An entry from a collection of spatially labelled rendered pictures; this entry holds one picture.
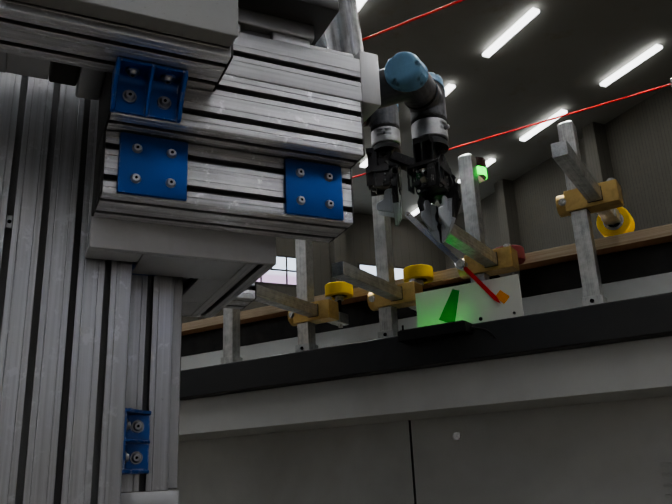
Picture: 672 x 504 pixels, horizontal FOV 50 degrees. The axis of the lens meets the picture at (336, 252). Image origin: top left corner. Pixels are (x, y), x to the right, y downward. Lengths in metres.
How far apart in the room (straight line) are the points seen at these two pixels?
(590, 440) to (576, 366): 0.25
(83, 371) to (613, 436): 1.21
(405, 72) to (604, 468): 1.00
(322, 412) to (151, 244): 0.96
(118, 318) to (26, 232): 0.17
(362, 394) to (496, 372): 0.35
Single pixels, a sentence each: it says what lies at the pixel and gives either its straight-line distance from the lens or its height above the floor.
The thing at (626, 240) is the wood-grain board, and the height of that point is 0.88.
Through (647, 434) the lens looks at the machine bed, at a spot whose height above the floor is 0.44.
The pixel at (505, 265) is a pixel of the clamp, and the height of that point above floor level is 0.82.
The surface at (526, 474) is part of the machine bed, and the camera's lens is 1.86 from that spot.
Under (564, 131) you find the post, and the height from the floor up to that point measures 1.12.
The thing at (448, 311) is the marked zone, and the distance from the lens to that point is 1.71.
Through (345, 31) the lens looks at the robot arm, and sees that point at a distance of 1.52.
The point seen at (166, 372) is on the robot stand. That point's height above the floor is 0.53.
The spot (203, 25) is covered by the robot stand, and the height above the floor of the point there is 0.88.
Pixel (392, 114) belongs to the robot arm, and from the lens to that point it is 1.86.
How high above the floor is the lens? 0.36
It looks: 18 degrees up
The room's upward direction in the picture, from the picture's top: 3 degrees counter-clockwise
